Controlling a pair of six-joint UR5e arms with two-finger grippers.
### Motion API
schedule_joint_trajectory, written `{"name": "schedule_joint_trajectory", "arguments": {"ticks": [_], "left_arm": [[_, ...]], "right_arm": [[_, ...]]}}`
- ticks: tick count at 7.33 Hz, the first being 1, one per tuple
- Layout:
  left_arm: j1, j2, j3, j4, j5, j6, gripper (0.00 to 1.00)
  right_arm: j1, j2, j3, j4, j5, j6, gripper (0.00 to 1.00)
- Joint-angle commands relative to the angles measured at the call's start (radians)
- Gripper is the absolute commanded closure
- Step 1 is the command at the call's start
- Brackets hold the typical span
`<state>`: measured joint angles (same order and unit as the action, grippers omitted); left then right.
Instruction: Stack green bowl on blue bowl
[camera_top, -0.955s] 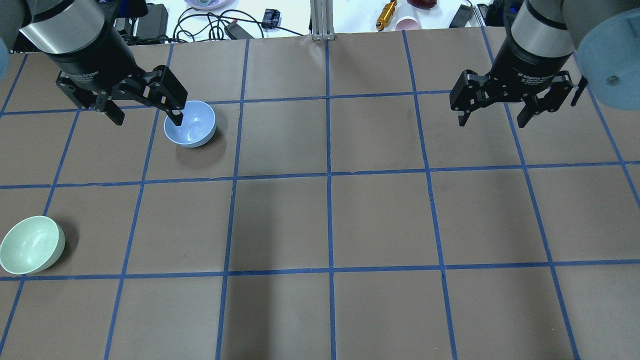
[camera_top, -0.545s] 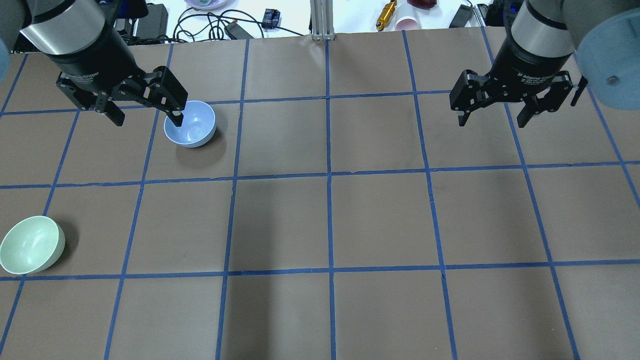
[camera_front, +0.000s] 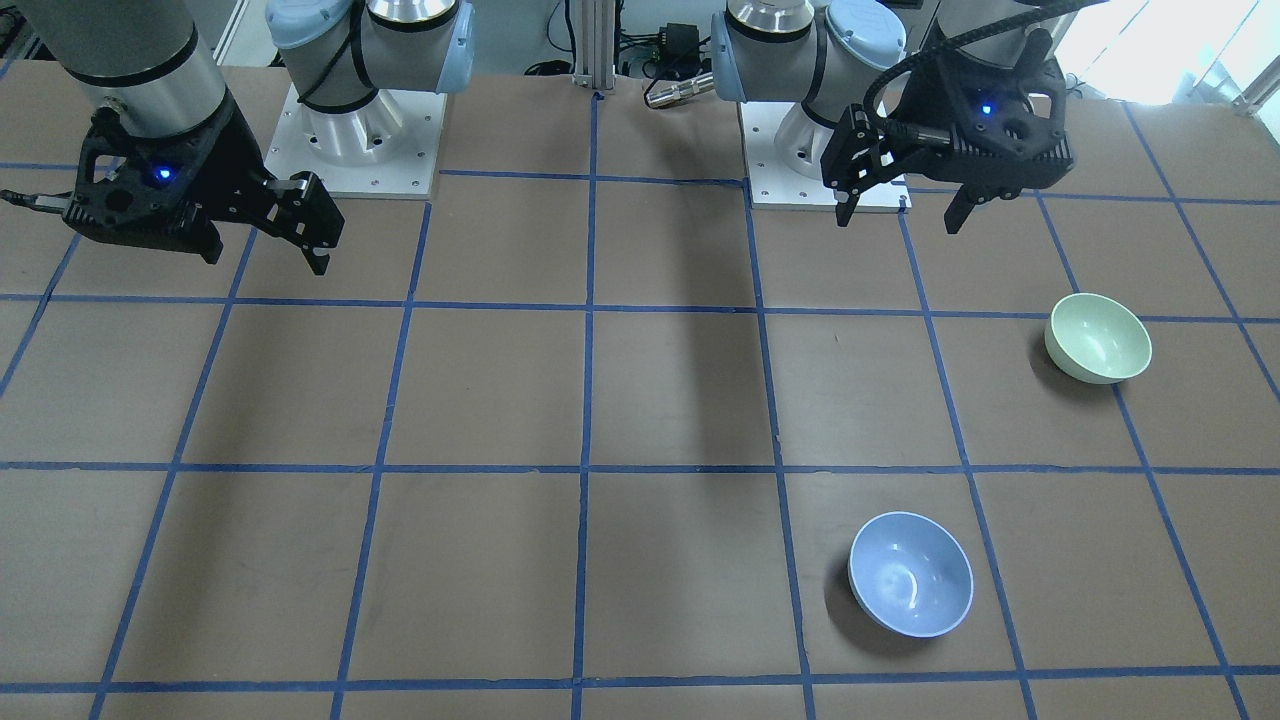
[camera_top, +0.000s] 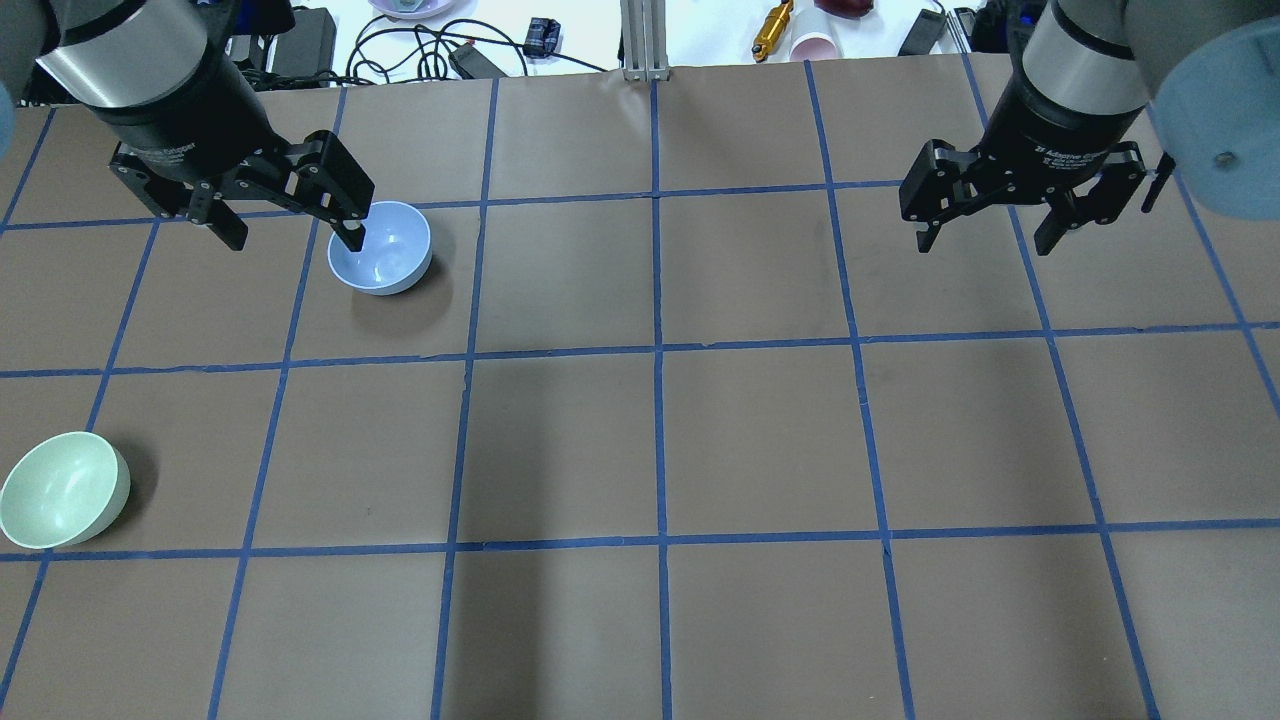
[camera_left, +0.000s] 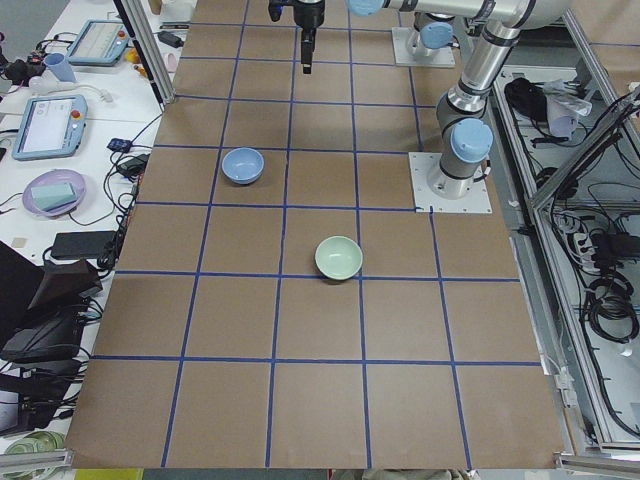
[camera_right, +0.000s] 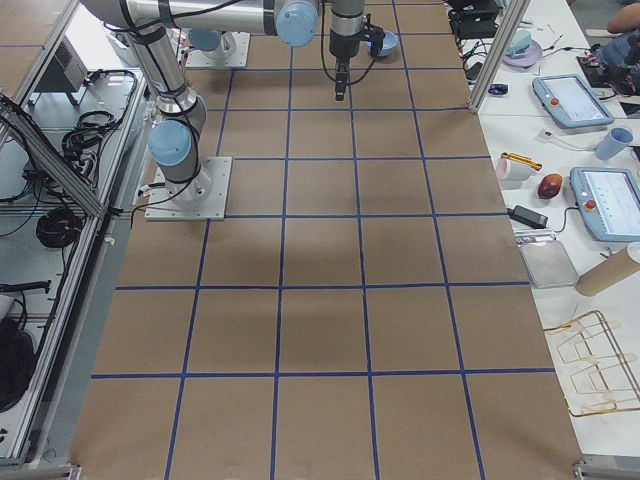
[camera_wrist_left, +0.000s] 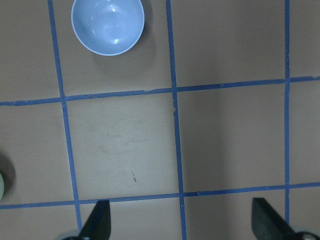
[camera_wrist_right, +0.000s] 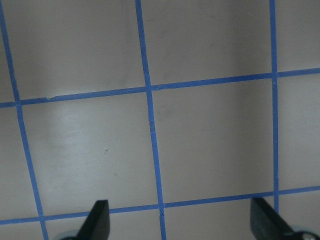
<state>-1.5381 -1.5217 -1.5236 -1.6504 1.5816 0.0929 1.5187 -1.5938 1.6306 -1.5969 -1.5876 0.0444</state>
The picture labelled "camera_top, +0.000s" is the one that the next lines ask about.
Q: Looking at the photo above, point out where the black power adapter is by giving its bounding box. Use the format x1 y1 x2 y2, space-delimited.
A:
448 44 508 79

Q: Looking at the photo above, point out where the blue bowl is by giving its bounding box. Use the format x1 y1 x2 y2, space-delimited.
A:
325 200 434 296

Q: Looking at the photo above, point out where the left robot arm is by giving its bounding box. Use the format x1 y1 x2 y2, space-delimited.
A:
3 1 375 252

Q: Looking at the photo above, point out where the black box left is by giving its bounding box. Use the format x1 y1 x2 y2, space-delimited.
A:
227 6 338 92

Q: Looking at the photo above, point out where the green bowl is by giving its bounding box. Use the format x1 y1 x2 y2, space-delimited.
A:
1 430 132 550

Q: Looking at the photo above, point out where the purple plate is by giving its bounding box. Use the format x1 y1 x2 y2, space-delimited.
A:
367 0 458 20

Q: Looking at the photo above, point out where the black cable bundle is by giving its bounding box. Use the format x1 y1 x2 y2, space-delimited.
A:
346 15 611 86

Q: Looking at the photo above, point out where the aluminium frame post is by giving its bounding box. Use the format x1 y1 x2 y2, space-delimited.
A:
620 0 669 82

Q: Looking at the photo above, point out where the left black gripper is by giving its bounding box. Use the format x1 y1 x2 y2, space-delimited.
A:
90 46 375 252

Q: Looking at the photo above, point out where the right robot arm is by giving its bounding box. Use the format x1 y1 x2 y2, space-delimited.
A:
899 1 1279 256

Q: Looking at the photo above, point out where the small black blue device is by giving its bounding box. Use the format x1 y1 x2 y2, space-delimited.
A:
522 17 562 60

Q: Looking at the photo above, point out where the yellow tool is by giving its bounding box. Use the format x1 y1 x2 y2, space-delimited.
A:
750 0 794 64

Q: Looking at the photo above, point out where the pink cup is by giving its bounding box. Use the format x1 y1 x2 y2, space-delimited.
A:
787 31 844 61

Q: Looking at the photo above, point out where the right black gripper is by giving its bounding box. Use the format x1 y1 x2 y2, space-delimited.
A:
899 76 1147 258

